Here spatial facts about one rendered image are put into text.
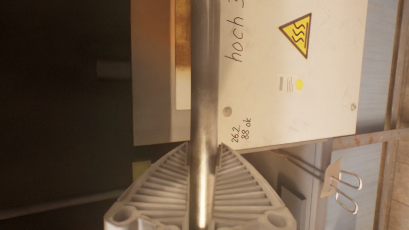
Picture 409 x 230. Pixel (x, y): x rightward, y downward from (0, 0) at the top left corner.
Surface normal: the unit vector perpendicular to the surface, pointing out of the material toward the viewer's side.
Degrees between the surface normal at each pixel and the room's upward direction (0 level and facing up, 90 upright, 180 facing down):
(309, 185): 0
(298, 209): 0
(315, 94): 90
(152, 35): 90
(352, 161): 90
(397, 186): 0
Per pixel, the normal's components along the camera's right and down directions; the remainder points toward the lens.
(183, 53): 0.33, 0.08
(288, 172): -0.94, 0.01
